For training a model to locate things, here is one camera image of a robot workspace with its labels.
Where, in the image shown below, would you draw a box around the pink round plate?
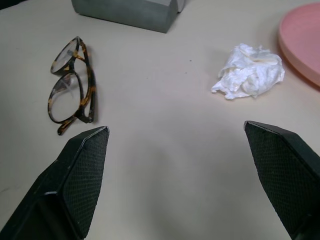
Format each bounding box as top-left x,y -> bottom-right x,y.
277,1 -> 320,88

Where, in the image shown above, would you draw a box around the crumpled white tissue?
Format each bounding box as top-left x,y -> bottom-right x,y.
210,43 -> 286,100

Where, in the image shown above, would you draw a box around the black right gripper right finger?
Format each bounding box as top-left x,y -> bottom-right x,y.
243,120 -> 320,240

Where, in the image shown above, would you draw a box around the grey glasses case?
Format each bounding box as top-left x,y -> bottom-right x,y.
71,0 -> 186,34

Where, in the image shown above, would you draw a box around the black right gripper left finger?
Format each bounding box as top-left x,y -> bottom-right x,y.
0,126 -> 111,240

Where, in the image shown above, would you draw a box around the tortoiseshell eyeglasses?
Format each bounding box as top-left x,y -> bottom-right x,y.
46,36 -> 98,137

